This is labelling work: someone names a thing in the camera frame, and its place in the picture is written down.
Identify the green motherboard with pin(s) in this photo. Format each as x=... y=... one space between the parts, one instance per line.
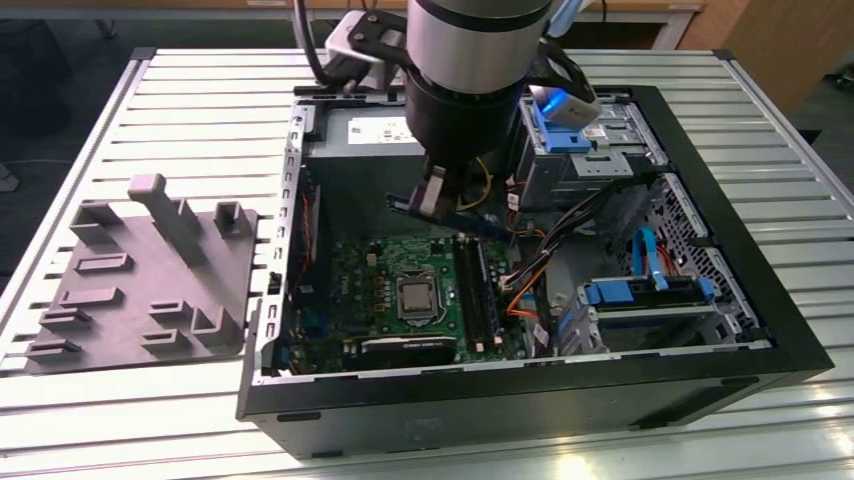
x=357 y=265

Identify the grey metal drive cage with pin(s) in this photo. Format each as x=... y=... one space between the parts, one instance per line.
x=601 y=170

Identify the silver CPU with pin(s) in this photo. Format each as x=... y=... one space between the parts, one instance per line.
x=418 y=299

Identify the grey parts rack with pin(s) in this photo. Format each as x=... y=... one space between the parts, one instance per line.
x=168 y=300

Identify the blue plastic drive latch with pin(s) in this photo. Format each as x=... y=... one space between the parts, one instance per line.
x=568 y=140

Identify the dark RAM stick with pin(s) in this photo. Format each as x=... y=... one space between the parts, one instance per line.
x=484 y=295

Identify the blue RAM stick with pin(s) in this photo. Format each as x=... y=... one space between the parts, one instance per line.
x=484 y=229

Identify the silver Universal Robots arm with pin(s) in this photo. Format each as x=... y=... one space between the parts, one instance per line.
x=474 y=45

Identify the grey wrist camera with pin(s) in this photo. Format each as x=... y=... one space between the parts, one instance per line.
x=348 y=42

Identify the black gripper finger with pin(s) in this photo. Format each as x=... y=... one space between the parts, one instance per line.
x=430 y=197

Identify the wooden top desk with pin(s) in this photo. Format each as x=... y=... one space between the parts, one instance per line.
x=681 y=30

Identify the grey power supply unit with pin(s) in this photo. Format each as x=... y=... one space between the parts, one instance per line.
x=361 y=170

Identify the black graphics card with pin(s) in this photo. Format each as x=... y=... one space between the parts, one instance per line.
x=408 y=350

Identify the wooden cabinet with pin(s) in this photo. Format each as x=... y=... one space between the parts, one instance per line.
x=788 y=40

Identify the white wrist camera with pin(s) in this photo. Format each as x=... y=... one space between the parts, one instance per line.
x=575 y=112

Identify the hard disk in blue carrier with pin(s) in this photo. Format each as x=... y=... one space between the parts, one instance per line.
x=615 y=292

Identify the black PC case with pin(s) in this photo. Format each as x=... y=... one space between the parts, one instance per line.
x=468 y=415

